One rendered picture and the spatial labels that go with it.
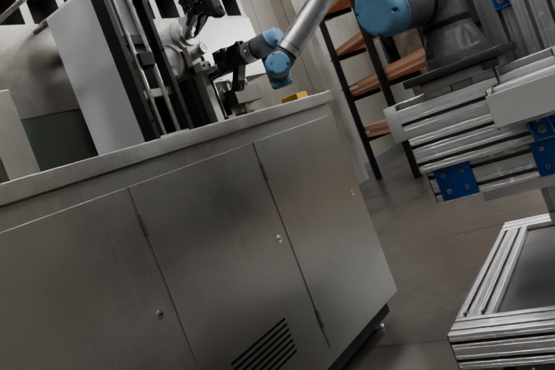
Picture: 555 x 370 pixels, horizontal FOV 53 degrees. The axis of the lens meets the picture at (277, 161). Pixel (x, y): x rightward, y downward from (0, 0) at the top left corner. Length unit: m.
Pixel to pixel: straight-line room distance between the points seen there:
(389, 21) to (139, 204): 0.70
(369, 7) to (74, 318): 0.89
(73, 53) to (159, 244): 0.82
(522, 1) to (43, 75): 1.47
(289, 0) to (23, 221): 5.52
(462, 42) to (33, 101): 1.33
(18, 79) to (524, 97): 1.50
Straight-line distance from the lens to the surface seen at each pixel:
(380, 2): 1.26
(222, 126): 1.56
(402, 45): 8.08
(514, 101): 1.21
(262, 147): 1.71
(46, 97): 2.02
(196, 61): 1.98
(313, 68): 6.35
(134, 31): 1.75
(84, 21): 1.88
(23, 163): 1.59
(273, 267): 1.63
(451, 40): 1.35
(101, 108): 1.88
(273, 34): 1.86
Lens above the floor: 0.79
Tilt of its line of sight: 2 degrees down
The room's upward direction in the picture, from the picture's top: 21 degrees counter-clockwise
